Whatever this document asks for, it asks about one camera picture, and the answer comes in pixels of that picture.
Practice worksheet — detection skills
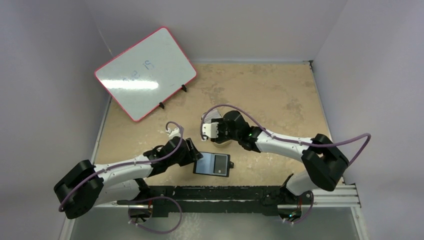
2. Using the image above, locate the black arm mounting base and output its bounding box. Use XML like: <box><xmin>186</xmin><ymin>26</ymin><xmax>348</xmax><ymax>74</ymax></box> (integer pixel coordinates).
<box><xmin>118</xmin><ymin>179</ymin><xmax>313</xmax><ymax>220</ymax></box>

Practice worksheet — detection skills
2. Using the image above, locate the beige plastic tray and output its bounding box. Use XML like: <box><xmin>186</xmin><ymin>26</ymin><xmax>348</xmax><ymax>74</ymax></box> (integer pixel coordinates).
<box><xmin>212</xmin><ymin>140</ymin><xmax>232</xmax><ymax>148</ymax></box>

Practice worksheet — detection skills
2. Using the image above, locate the pink framed whiteboard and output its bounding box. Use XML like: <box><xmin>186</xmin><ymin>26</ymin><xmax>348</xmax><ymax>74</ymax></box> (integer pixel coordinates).
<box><xmin>94</xmin><ymin>26</ymin><xmax>197</xmax><ymax>122</ymax></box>

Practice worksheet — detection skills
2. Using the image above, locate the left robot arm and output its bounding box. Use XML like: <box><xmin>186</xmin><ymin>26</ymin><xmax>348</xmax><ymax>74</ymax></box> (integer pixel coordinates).
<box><xmin>53</xmin><ymin>136</ymin><xmax>203</xmax><ymax>219</ymax></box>

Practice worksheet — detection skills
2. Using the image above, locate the stack of credit cards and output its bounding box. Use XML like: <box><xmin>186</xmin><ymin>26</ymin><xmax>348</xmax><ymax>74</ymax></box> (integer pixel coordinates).
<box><xmin>206</xmin><ymin>109</ymin><xmax>222</xmax><ymax>121</ymax></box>

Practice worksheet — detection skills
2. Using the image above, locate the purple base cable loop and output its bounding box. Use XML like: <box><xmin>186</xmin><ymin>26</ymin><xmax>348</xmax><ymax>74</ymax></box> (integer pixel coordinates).
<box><xmin>127</xmin><ymin>194</ymin><xmax>184</xmax><ymax>235</ymax></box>

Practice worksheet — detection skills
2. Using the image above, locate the dark credit card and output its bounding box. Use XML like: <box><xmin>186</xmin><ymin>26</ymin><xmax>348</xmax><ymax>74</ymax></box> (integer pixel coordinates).
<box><xmin>213</xmin><ymin>154</ymin><xmax>229</xmax><ymax>176</ymax></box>

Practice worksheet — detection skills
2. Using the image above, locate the black leather card holder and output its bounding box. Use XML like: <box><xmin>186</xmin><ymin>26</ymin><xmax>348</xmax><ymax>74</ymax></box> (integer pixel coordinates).
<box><xmin>193</xmin><ymin>152</ymin><xmax>234</xmax><ymax>178</ymax></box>

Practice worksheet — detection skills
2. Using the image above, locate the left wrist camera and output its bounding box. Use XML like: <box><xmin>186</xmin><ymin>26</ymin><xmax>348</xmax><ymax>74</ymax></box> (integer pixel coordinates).
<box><xmin>166</xmin><ymin>127</ymin><xmax>182</xmax><ymax>140</ymax></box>

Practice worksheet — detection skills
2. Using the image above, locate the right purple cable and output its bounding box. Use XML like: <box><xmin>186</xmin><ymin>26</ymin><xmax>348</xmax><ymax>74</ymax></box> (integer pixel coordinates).
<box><xmin>199</xmin><ymin>104</ymin><xmax>372</xmax><ymax>167</ymax></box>

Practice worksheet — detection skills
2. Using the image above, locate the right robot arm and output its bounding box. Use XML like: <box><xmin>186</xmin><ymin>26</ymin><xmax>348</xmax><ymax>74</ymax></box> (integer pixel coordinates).
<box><xmin>211</xmin><ymin>110</ymin><xmax>348</xmax><ymax>204</ymax></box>

